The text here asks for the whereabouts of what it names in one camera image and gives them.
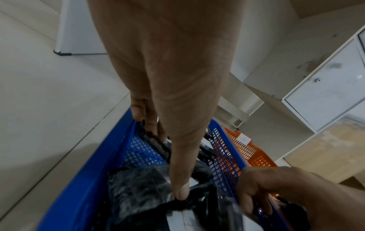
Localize orange plastic basket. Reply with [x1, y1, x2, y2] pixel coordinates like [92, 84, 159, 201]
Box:
[222, 126, 279, 179]

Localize blue plastic basket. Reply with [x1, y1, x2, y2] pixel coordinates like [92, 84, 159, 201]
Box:
[37, 107, 289, 231]

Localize brown cardboard box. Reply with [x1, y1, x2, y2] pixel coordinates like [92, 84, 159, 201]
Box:
[282, 121, 365, 185]

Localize white desk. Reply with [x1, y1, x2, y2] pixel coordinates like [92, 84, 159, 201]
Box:
[53, 0, 365, 159]

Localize white cabinet door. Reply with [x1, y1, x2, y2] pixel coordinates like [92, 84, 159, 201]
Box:
[281, 22, 365, 134]

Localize person's right hand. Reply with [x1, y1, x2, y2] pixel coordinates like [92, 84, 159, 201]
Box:
[236, 166, 352, 231]

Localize person's left hand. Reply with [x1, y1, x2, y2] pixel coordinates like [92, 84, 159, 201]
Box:
[86, 0, 247, 201]

